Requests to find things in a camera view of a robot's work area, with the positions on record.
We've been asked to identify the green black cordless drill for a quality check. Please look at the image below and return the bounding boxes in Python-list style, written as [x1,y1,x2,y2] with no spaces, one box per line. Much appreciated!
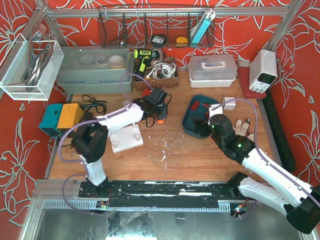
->
[133,48,160,78]

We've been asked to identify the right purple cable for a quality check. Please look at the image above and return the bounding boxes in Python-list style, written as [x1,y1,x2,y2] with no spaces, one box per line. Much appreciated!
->
[214,97,320,221]

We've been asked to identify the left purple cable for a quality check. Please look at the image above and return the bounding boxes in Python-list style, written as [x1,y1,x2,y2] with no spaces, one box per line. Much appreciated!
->
[57,73,153,216]

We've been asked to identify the grey plastic storage box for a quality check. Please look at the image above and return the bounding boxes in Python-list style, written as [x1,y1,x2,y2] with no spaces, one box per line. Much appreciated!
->
[56,46,134,95]

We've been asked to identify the yellow tape measure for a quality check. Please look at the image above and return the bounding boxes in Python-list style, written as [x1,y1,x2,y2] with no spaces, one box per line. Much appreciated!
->
[176,36,189,48]

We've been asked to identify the black cable bundle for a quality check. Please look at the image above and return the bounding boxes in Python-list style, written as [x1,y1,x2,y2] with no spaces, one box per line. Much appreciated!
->
[56,94,108,148]

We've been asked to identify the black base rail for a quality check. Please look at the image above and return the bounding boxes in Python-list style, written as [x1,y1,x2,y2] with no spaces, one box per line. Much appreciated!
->
[78,180,248,209]

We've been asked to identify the white translucent storage box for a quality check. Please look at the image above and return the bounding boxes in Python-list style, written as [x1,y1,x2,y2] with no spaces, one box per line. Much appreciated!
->
[188,54,238,88]

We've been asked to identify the yellow teal device box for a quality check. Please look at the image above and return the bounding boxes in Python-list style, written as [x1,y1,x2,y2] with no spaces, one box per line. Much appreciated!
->
[38,103,85,137]

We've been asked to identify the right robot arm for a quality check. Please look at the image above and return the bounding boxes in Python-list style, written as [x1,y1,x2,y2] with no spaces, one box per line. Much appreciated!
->
[194,114,320,234]

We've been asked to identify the wicker basket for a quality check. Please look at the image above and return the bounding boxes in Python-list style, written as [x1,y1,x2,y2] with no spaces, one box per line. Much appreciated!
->
[133,57,179,91]

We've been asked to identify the teal plastic tray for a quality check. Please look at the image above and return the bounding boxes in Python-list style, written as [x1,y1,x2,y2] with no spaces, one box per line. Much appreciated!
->
[182,94,220,140]

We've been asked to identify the white coiled cable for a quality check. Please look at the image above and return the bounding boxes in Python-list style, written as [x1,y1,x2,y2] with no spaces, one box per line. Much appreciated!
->
[147,62,177,80]

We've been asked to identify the purple cable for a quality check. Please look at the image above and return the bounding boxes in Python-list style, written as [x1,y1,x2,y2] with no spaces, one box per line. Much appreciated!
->
[57,73,153,216]
[214,97,320,221]

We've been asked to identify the teal white book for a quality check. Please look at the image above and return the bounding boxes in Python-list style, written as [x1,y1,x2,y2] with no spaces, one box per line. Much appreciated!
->
[190,8,216,48]

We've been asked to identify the black tape measure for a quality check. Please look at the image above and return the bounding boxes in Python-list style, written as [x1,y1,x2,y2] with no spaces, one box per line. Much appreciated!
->
[150,34,167,48]

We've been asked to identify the red cube block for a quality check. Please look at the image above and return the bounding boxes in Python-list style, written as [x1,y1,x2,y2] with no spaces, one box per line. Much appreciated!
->
[141,88,151,97]

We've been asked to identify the white peg base plate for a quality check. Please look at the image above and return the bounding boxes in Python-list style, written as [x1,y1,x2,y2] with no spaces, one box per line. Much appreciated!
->
[109,123,144,153]

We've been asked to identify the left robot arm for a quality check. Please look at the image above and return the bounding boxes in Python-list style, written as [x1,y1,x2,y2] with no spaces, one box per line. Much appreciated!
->
[71,88,172,186]

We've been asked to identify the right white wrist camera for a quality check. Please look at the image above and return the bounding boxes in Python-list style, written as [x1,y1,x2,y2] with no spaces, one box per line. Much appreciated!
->
[208,104,223,126]

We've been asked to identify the black wire hanging basket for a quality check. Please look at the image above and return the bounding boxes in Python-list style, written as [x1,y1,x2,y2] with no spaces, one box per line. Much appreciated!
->
[97,5,216,50]

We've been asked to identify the large red spring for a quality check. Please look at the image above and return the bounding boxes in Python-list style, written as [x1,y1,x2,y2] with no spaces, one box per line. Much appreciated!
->
[202,103,210,108]

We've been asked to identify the orange black screwdriver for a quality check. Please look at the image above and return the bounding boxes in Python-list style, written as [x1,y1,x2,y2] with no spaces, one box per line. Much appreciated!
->
[157,119,165,124]

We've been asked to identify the white work glove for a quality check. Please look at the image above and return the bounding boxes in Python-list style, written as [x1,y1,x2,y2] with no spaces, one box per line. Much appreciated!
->
[233,119,255,142]

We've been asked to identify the white cube power adapter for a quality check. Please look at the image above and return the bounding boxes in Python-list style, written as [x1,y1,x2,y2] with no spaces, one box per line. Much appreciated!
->
[223,96,236,111]

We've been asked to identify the white bench power supply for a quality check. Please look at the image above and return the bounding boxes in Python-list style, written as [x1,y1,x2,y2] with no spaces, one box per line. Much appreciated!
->
[249,49,277,94]

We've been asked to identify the clear acrylic bin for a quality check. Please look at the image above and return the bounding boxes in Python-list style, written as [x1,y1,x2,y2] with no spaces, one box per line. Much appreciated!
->
[0,34,64,101]

